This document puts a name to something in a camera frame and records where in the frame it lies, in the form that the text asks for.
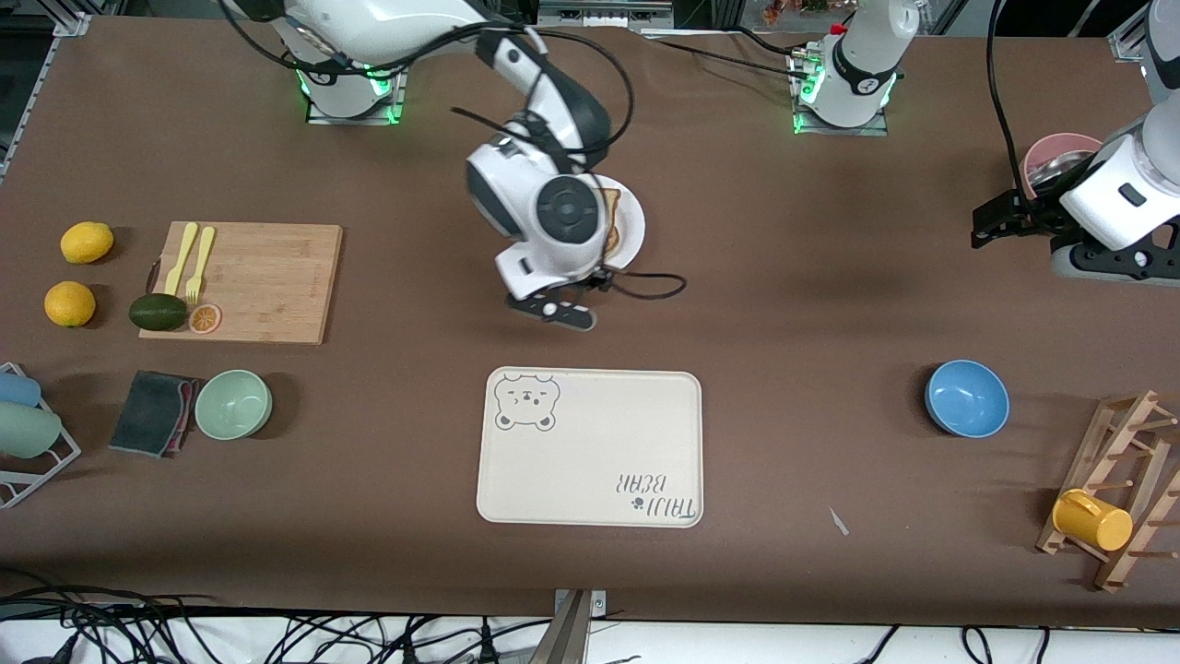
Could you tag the yellow lemon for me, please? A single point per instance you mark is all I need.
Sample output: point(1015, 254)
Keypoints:
point(69, 304)
point(88, 242)

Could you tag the brown bread slice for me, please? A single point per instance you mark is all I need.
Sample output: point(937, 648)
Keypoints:
point(611, 221)

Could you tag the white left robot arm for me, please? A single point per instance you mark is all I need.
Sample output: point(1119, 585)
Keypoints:
point(862, 65)

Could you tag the pink bowl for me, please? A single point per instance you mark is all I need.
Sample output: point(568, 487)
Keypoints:
point(1060, 143)

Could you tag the yellow plastic knife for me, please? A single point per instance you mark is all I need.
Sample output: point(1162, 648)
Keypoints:
point(182, 258)

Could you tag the wooden peg rack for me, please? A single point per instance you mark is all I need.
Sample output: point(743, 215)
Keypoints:
point(1084, 461)

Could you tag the yellow plastic fork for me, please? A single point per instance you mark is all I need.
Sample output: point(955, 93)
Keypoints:
point(201, 258)

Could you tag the pale green bowl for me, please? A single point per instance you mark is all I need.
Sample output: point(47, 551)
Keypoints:
point(232, 406)

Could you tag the pink cloth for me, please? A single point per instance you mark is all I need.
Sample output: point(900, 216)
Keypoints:
point(192, 406)

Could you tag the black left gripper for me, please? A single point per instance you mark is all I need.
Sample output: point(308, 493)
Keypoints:
point(1034, 211)

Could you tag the wooden cutting board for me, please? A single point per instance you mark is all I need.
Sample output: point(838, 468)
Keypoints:
point(267, 286)

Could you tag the pale green cup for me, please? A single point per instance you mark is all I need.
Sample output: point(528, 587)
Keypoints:
point(28, 430)

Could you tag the yellow mug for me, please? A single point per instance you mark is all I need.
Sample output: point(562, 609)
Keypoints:
point(1097, 526)

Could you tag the blue bowl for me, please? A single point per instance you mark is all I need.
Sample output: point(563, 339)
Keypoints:
point(968, 398)

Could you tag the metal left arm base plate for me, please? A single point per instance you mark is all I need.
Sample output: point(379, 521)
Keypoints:
point(871, 127)

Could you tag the white round plate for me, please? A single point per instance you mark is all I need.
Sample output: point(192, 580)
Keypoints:
point(634, 231)

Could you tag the toy orange slice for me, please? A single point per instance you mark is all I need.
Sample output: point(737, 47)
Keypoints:
point(205, 319)

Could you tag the dark green avocado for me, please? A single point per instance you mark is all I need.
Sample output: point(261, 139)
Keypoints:
point(157, 312)

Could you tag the cream bear print tray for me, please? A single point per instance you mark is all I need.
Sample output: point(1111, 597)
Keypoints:
point(590, 461)

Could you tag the light blue cup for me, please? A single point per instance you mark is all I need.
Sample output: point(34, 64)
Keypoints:
point(17, 389)

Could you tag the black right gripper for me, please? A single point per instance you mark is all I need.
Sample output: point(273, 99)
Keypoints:
point(597, 282)

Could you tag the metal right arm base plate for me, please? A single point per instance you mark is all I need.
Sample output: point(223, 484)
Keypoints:
point(323, 117)

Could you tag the dark grey cloth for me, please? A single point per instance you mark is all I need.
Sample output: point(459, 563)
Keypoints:
point(147, 415)

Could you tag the grey tape scrap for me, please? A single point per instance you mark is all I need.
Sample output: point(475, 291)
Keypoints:
point(837, 521)

